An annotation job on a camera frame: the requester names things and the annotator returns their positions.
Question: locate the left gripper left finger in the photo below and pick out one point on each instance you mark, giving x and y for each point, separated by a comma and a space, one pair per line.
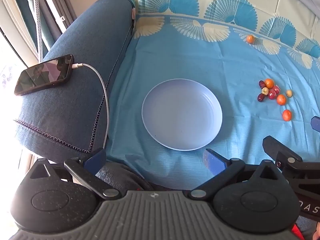
84, 170

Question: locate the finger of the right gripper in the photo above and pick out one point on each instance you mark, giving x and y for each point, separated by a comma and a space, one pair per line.
315, 123
284, 158

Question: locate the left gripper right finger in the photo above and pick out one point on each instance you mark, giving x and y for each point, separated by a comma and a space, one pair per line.
225, 171

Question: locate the small orange lowest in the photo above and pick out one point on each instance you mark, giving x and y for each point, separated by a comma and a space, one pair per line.
287, 115

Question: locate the tan longan fruit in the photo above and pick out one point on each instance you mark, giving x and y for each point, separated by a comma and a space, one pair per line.
289, 93

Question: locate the red candy fruit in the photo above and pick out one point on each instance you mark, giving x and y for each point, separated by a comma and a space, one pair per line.
276, 89

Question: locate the red cherry tomato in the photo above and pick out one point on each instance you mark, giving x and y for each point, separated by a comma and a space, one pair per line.
272, 94

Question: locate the yellow-red small apple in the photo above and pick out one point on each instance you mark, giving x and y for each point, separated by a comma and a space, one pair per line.
265, 91

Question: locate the dark red jujube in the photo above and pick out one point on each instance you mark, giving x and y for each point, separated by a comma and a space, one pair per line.
262, 84
261, 97

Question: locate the small orange top cluster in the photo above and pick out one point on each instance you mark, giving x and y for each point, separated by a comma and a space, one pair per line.
269, 83

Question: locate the light blue round plate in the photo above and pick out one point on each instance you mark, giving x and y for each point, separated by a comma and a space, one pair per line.
182, 114

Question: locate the blue patterned cloth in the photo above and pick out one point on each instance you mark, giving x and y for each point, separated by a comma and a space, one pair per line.
205, 41

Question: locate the black smartphone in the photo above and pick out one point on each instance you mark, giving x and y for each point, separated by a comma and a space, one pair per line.
44, 75

